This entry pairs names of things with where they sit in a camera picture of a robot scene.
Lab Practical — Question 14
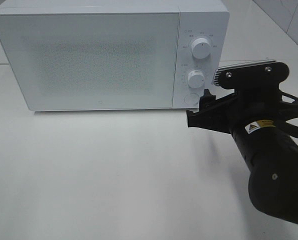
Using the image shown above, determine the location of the round microwave door button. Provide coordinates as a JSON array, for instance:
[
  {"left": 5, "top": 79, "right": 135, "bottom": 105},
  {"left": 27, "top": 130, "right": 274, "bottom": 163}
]
[{"left": 184, "top": 93, "right": 200, "bottom": 106}]

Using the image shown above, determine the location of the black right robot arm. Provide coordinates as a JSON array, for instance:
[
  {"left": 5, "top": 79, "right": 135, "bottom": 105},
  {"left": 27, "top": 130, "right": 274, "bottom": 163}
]
[{"left": 186, "top": 87, "right": 298, "bottom": 225}]

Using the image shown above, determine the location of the white microwave oven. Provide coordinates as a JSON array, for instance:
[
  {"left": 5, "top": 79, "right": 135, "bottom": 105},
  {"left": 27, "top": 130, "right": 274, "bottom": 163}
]
[{"left": 0, "top": 0, "right": 230, "bottom": 111}]

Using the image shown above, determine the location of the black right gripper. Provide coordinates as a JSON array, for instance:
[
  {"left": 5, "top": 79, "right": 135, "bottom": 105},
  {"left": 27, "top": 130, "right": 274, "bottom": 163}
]
[{"left": 186, "top": 89, "right": 298, "bottom": 173}]

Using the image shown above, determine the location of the white microwave door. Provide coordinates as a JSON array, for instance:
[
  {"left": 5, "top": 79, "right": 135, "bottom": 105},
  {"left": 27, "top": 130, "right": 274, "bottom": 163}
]
[{"left": 0, "top": 13, "right": 179, "bottom": 111}]

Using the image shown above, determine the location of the white microwave knob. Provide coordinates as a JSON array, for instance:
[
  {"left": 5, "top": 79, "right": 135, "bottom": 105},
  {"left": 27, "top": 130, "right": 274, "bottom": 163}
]
[
  {"left": 189, "top": 36, "right": 211, "bottom": 60},
  {"left": 187, "top": 70, "right": 205, "bottom": 89}
]

